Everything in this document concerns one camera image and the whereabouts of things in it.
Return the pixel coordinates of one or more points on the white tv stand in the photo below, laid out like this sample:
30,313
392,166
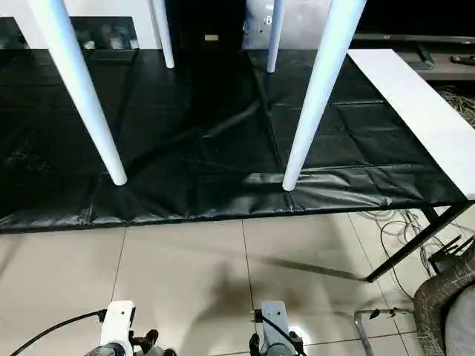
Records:
452,73

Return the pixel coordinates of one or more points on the black tripod leg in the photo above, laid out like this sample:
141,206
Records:
408,252

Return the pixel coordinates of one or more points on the black work mat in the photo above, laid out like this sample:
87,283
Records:
204,167

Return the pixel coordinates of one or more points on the white plastic table leg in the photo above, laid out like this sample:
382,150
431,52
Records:
274,37
85,92
319,92
163,37

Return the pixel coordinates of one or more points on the brown plaid armchair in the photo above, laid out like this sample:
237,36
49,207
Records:
430,296

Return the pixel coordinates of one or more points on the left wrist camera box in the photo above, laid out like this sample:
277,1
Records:
118,319

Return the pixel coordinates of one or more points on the chrome tube frame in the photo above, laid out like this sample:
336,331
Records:
361,333

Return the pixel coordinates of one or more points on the white glass-door cabinet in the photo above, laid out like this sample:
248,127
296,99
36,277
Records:
15,7

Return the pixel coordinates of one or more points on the black tv stand foot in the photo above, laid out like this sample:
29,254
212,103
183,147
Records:
425,59

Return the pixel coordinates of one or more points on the black bar with red mark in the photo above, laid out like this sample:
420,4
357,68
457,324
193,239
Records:
426,37

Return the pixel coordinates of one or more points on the black wifi router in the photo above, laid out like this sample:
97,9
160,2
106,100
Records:
445,263

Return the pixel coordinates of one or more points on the grey cushion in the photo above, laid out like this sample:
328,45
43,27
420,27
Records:
464,326

